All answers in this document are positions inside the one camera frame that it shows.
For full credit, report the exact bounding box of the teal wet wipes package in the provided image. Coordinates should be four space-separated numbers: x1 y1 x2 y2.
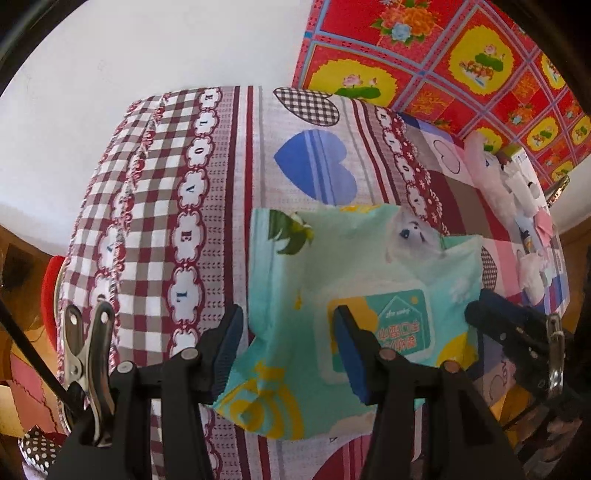
214 204 483 440

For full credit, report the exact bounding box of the red floral wall cloth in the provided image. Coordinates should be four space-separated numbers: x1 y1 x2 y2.
293 0 590 186

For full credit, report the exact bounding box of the metal spring clamp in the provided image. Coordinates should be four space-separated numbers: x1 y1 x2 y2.
61 300 115 447

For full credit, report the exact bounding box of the clear pink plastic bag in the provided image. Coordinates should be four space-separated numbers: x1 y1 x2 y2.
464 131 517 227

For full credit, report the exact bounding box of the metal clamp on right gripper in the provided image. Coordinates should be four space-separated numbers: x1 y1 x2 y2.
546 313 566 400

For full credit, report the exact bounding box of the patchwork heart bedsheet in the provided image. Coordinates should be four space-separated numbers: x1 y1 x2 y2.
59 86 569 479

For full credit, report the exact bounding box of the polka dot cloth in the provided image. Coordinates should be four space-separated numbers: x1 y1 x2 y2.
18 425 61 475

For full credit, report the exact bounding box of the white product box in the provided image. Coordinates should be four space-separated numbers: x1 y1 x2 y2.
497 144 545 218

